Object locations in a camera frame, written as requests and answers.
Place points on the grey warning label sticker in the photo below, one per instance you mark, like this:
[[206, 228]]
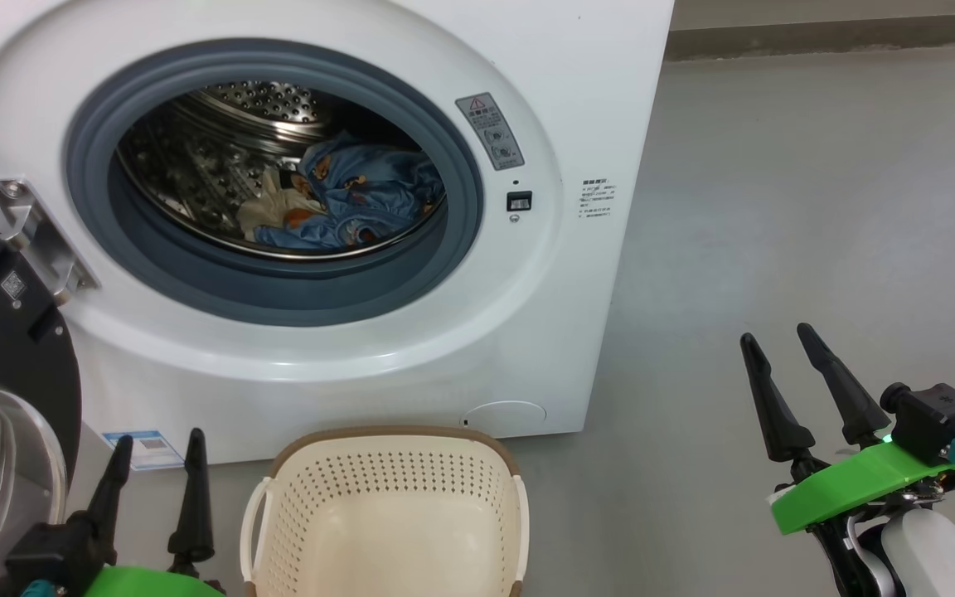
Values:
[[490, 133]]

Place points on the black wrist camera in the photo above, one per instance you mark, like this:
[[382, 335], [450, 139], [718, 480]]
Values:
[[938, 419], [50, 555]]

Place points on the grey rubber door gasket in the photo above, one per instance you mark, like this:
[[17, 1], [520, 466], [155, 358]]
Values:
[[278, 290]]

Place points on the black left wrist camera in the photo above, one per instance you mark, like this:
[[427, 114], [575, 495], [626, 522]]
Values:
[[50, 555]]

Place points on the printed instruction text label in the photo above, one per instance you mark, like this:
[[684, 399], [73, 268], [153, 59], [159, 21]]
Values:
[[598, 199]]

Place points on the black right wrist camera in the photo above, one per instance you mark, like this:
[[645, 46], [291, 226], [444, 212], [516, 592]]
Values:
[[938, 419]]

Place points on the silver metal door hinge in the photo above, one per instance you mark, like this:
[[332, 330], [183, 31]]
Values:
[[38, 236]]

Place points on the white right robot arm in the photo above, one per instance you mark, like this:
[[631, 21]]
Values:
[[942, 555]]

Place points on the teal left camera connector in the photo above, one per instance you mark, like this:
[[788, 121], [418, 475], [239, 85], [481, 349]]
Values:
[[36, 589]]

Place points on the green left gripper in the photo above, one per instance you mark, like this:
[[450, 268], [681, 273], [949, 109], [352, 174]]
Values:
[[146, 584]]

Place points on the round white filter cover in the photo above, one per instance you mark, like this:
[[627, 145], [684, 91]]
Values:
[[504, 417]]

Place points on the black door latch socket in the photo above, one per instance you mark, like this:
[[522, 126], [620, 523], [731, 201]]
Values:
[[519, 201]]

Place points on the blue bear-print garment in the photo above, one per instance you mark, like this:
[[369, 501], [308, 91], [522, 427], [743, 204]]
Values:
[[370, 191]]

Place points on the white front-load washing machine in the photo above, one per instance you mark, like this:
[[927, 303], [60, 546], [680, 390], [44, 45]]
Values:
[[361, 356]]

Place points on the cream white garment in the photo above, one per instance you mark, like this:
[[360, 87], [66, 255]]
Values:
[[266, 207]]

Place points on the blue energy label sticker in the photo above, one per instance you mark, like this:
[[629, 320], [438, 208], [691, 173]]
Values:
[[146, 449]]

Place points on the cream perforated laundry basket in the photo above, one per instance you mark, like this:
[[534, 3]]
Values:
[[395, 531]]

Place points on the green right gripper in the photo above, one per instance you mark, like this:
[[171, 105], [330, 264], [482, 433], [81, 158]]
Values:
[[850, 489]]

